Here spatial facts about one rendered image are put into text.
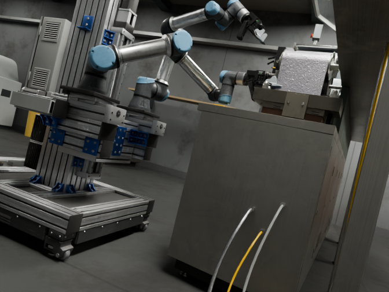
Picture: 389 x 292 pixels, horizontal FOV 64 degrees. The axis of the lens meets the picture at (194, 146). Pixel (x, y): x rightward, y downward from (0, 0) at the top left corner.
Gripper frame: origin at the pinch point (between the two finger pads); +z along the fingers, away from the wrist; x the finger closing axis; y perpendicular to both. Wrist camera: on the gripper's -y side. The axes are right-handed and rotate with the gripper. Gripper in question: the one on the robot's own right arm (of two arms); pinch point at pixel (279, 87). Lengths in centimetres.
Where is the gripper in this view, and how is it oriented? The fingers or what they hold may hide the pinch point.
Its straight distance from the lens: 176.5
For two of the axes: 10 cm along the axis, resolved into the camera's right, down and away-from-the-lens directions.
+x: 4.5, 1.0, 8.9
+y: 2.3, -9.7, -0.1
